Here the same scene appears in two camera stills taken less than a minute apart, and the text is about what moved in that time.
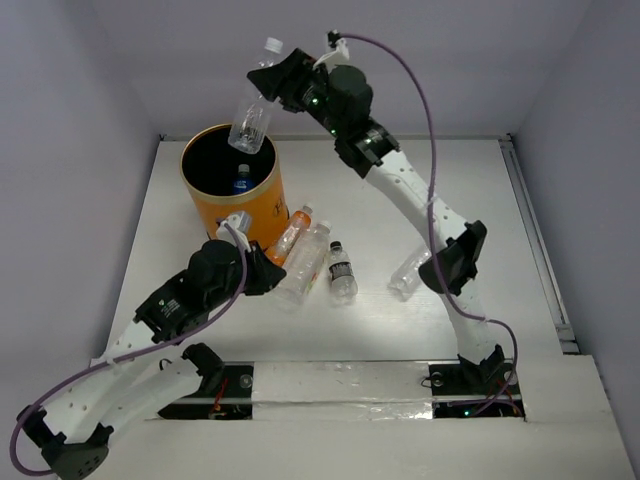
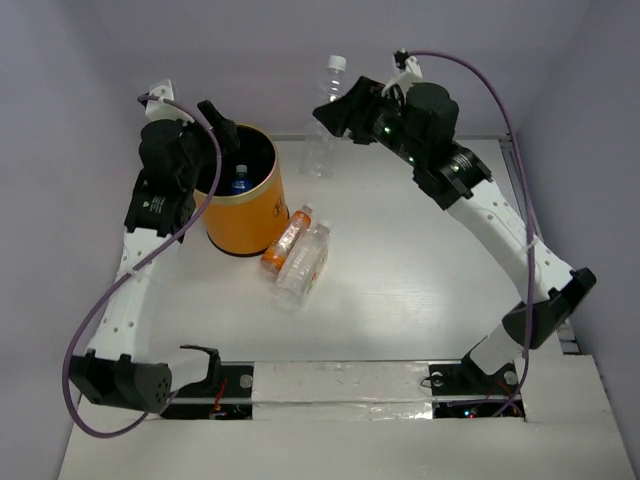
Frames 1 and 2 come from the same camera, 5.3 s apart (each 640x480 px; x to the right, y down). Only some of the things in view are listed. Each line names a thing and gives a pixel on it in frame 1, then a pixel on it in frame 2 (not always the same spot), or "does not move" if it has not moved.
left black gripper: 258,273 to 211,128
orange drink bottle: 297,224 does not move
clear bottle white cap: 251,133 to 318,140
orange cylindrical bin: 221,182 does not move
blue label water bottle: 243,183 does not move
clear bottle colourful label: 305,262 does not move
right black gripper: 287,78 to 344,111
